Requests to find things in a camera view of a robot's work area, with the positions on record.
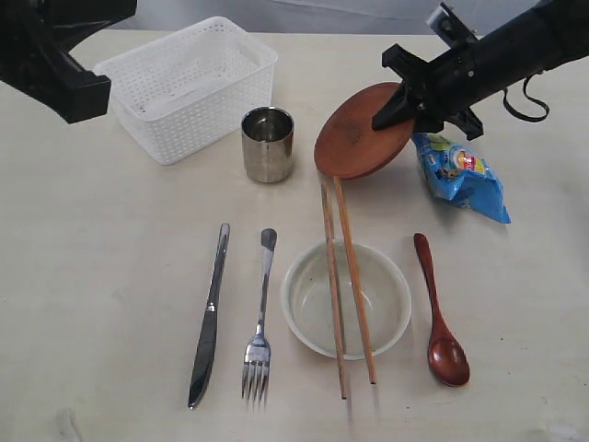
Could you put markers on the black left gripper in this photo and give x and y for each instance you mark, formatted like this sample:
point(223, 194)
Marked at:
point(36, 40)

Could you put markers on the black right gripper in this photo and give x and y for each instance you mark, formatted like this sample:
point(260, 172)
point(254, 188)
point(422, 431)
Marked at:
point(430, 94)

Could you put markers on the brown wooden plate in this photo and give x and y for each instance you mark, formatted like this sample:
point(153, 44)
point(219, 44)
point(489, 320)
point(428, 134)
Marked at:
point(348, 148)

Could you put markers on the blue snack chip bag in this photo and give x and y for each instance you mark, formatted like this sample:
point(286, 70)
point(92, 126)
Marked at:
point(460, 177)

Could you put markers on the brown wooden chopstick front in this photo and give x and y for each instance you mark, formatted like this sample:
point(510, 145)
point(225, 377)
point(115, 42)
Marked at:
point(355, 280)

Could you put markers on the brown wooden chopstick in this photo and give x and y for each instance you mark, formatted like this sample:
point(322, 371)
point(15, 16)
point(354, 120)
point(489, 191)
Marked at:
point(355, 280)
point(334, 286)

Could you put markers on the shiny metal cup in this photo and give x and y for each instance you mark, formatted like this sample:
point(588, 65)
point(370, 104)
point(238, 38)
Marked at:
point(267, 135)

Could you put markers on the floral ceramic bowl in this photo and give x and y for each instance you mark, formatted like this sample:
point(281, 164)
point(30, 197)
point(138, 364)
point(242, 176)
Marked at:
point(306, 300)

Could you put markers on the dark spoon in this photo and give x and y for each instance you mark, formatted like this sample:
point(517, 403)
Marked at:
point(446, 357)

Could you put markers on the stainless steel fork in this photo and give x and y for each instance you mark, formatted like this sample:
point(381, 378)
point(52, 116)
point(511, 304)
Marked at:
point(257, 356)

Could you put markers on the stainless steel table knife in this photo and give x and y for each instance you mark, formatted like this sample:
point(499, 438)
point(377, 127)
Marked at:
point(205, 349)

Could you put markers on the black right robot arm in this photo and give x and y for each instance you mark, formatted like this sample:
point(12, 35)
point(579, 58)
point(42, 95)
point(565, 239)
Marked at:
point(547, 35)

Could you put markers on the white woven plastic basket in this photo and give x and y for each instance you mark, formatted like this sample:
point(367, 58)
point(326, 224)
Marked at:
point(183, 92)

